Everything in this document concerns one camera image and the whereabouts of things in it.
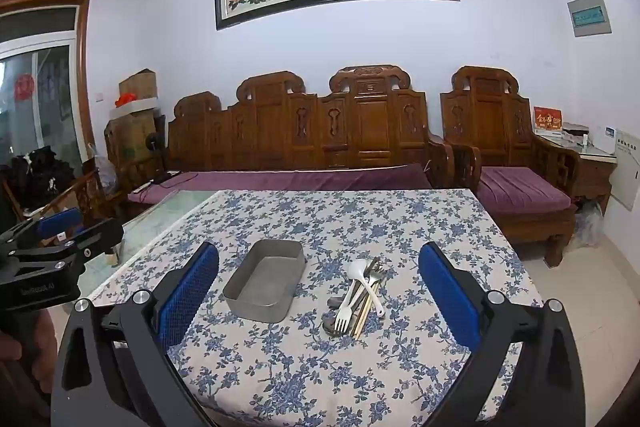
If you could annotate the carved wooden armchair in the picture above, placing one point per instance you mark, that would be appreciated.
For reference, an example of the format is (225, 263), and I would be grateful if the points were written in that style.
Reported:
(500, 137)

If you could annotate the white soup spoon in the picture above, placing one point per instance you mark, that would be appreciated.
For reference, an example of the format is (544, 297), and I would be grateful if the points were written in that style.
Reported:
(358, 268)

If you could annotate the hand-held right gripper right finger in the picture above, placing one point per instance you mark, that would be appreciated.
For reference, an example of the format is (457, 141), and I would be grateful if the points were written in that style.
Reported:
(447, 302)

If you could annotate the blue floral tablecloth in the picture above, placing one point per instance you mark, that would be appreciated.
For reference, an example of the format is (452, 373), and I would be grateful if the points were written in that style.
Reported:
(325, 372)

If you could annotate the purple sofa cushion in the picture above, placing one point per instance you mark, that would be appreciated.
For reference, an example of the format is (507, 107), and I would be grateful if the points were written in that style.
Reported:
(280, 181)

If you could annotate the red paper door decoration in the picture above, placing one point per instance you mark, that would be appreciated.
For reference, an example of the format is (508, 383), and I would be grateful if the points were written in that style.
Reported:
(25, 87)

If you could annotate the wooden side cabinet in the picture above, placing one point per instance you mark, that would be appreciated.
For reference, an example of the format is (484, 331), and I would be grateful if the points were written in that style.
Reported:
(587, 172)

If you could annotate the dark wooden chopstick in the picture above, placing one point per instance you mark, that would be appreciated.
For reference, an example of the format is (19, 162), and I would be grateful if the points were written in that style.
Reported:
(371, 264)

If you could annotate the light wooden chopstick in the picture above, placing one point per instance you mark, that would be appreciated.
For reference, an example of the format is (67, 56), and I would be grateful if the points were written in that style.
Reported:
(364, 313)
(369, 307)

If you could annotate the metal rectangular tray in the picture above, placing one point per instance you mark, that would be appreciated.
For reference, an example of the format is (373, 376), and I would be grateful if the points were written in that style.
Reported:
(265, 279)

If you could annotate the clear plastic bag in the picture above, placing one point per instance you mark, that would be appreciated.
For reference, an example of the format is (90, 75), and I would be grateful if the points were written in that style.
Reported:
(587, 218)

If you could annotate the purple armchair cushion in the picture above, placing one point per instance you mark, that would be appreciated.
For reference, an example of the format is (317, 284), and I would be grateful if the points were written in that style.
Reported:
(522, 189)

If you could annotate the wooden framed glass door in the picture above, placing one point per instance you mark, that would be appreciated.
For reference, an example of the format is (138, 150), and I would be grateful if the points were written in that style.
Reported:
(45, 97)

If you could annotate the carved wooden sofa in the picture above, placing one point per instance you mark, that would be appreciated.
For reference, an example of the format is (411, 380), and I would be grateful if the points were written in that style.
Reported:
(310, 127)

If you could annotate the metal spoon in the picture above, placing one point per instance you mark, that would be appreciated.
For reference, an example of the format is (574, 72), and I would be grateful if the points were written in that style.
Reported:
(330, 330)
(336, 302)

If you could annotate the white small box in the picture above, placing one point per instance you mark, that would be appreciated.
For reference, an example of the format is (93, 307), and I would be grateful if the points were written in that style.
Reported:
(607, 138)

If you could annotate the orange cloth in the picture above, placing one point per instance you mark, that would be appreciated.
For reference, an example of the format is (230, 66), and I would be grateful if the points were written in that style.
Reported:
(125, 99)

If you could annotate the black bag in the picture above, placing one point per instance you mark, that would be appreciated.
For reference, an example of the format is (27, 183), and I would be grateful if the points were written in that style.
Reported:
(42, 172)

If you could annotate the person's left hand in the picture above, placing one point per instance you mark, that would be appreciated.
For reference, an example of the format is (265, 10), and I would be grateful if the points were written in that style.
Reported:
(15, 359)

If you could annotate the white wall distribution box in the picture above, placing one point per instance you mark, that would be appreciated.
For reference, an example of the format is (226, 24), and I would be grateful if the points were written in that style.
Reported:
(626, 174)

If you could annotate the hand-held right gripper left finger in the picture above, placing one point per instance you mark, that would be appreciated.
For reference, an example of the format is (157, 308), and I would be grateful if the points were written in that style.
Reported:
(187, 297)

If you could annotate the black standing fan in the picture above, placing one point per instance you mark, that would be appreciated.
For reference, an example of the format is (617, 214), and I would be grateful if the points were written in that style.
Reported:
(151, 142)

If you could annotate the brown cardboard box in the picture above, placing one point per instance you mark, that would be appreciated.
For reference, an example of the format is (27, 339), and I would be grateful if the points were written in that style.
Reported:
(138, 83)

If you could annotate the red gift box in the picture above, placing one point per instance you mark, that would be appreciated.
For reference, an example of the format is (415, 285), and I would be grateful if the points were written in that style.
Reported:
(548, 119)

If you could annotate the white plastic fork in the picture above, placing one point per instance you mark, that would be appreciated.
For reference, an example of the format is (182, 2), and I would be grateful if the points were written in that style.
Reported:
(343, 318)

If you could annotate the grey wall electrical panel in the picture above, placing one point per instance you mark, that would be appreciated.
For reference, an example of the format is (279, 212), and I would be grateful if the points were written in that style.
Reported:
(590, 15)

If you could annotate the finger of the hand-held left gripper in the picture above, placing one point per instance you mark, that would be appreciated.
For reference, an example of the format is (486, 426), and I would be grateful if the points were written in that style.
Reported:
(59, 223)
(95, 241)

